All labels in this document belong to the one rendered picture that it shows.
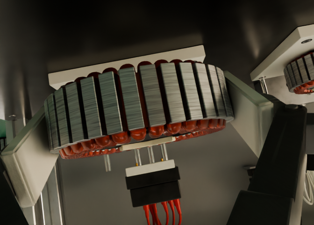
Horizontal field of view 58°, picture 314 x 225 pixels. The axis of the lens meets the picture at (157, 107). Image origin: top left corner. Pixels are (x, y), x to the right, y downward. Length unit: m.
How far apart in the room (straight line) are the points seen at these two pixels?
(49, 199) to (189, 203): 0.26
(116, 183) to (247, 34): 0.40
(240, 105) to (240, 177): 0.45
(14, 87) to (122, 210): 0.35
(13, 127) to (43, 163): 0.31
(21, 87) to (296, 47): 0.29
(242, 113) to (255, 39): 0.16
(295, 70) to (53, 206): 0.44
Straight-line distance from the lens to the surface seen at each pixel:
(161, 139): 0.21
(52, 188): 0.55
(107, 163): 0.41
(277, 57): 0.36
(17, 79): 0.30
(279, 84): 0.50
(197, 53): 0.28
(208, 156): 0.59
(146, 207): 0.46
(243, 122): 0.16
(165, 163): 0.35
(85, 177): 0.60
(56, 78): 0.28
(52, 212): 0.56
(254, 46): 0.33
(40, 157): 0.17
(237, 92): 0.16
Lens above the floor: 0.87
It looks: 11 degrees down
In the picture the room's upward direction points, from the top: 169 degrees clockwise
